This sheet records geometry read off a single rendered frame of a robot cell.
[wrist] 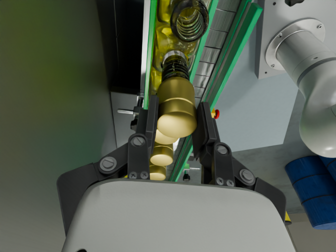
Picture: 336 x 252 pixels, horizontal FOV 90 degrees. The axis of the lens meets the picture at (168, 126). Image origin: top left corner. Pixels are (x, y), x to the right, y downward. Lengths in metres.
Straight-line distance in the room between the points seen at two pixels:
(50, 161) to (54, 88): 0.08
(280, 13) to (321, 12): 0.13
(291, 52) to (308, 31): 0.11
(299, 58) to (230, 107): 0.44
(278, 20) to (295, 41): 0.09
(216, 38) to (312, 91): 0.32
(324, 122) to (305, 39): 0.30
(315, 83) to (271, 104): 0.49
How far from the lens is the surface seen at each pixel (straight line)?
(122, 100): 0.55
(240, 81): 0.91
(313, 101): 0.61
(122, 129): 0.66
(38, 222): 0.23
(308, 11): 0.80
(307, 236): 7.21
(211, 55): 0.46
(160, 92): 0.15
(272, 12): 0.74
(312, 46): 0.72
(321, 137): 0.57
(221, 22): 0.44
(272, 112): 1.14
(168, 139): 0.20
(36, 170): 0.20
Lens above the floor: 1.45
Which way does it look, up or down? 41 degrees down
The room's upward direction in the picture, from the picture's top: 179 degrees counter-clockwise
